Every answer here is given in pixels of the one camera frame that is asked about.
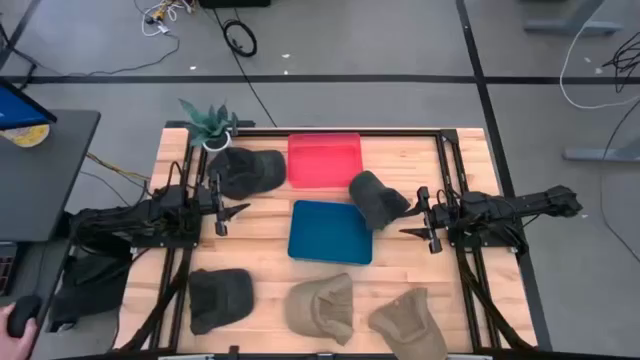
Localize black bag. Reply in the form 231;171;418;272
47;239;134;334

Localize black keyboard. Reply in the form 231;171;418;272
0;241;20;297

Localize black box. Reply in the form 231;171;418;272
198;0;271;9

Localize black cable bundle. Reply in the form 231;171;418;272
602;32;640;94

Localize black desk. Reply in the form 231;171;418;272
0;108;102;244

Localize yellow and black wires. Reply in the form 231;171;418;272
84;152;152;184

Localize black computer mouse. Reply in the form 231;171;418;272
5;294;44;340

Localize blue plastic bin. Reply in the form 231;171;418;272
287;199;375;266

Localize long white cable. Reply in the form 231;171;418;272
558;0;640;110

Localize tan cap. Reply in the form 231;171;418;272
283;272;355;347
368;287;450;360

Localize computer monitor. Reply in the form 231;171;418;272
0;77;58;132

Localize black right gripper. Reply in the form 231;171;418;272
398;186;464;255

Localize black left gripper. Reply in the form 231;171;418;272
198;168;251;238

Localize black aluminium frame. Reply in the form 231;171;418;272
112;119;554;360

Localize coiled black cable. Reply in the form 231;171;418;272
212;7;279;129

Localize grey table foot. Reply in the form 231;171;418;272
562;134;640;162
523;0;624;36

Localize dark grey cap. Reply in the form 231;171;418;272
188;268;255;336
206;147;288;201
348;169;412;231

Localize red plastic bin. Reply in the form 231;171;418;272
287;132;365;190

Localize green snake plant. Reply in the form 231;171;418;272
178;98;240;149

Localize white plant pot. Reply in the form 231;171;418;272
202;130;234;153

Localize white cable bundle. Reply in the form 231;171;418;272
133;0;194;37

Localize yellow bowl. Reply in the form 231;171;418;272
0;123;51;149

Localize person's hand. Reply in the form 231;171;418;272
0;302;40;360

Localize thin black cable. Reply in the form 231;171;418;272
0;32;181;79
598;99;640;264

